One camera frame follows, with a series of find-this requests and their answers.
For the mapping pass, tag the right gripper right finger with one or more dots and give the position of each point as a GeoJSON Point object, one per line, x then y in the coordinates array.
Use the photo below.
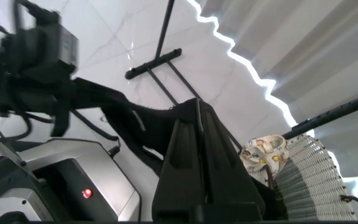
{"type": "Point", "coordinates": [228, 180]}

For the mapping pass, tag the black short-sleeved shirt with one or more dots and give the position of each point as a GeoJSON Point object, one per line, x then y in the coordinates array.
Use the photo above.
{"type": "Point", "coordinates": [154, 124]}

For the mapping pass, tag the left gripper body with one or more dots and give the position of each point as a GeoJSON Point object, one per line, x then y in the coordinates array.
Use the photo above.
{"type": "Point", "coordinates": [36, 90]}

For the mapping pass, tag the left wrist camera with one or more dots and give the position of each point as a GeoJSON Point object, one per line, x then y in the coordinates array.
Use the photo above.
{"type": "Point", "coordinates": [51, 43]}

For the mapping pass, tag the cream printed garment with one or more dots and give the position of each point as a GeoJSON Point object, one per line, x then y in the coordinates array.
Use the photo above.
{"type": "Point", "coordinates": [266, 152]}

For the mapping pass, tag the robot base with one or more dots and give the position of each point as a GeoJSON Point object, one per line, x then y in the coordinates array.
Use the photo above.
{"type": "Point", "coordinates": [98, 168]}

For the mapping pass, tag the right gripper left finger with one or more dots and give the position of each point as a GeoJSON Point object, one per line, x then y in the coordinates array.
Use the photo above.
{"type": "Point", "coordinates": [179, 174]}

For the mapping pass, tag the white laundry basket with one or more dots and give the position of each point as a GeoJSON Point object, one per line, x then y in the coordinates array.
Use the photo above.
{"type": "Point", "coordinates": [309, 180]}

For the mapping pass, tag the white curtain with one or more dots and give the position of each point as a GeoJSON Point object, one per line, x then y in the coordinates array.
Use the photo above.
{"type": "Point", "coordinates": [322, 46]}

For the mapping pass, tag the black clothes rack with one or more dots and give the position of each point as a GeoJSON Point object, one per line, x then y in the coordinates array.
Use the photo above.
{"type": "Point", "coordinates": [154, 63]}

